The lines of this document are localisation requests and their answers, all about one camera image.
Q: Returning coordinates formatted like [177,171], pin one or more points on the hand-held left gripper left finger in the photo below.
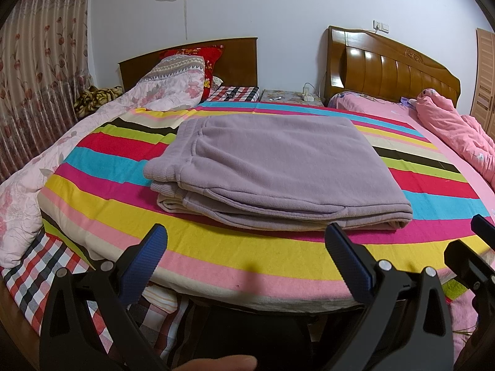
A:
[145,255]

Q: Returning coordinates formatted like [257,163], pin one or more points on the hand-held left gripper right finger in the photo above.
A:
[348,255]

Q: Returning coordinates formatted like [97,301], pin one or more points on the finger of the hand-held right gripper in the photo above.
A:
[470,264]
[485,230]

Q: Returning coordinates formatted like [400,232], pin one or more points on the purple pants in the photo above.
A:
[278,162]

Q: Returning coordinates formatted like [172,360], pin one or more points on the person's left hand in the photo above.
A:
[224,365]

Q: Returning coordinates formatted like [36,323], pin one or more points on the rainbow striped blanket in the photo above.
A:
[232,251]

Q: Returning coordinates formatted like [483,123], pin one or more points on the pink fleece quilt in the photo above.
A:
[456,123]

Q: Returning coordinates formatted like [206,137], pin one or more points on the plaid bedsheet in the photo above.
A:
[31,278]

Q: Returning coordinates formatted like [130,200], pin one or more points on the light wooden wardrobe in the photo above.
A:
[483,85]

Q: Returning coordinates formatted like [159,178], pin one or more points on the small purple cloth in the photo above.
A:
[408,102]

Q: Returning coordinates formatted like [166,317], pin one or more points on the tiger print blanket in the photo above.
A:
[96,98]

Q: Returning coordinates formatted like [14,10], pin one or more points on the white power strip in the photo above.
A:
[308,96]

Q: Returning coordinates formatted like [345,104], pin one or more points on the nightstand with floral cover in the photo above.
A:
[288,98]

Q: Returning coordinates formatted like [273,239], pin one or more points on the pink floral quilt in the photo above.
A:
[162,85]

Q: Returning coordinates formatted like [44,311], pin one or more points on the glossy carved wooden headboard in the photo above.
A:
[386,73]

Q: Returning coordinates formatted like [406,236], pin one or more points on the red floral pillow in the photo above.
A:
[210,62]

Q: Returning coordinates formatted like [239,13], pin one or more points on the dark wooden headboard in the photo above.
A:
[239,62]

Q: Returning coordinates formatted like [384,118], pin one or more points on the floral striped curtain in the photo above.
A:
[38,65]

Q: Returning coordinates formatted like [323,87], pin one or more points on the wooden bed frame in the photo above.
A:
[15,324]

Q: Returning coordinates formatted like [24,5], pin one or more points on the white wall socket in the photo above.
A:
[381,26]

